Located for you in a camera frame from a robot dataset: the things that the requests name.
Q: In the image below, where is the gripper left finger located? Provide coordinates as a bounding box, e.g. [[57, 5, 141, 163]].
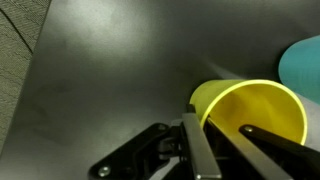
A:
[[88, 113, 223, 180]]

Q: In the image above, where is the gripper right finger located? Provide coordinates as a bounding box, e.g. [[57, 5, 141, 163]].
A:
[[205, 116, 320, 180]]

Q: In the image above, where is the yellow plastic cup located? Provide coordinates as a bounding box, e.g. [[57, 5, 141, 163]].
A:
[[188, 78, 309, 146]]

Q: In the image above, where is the blue plastic cup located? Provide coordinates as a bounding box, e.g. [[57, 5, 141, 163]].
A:
[[277, 34, 320, 105]]

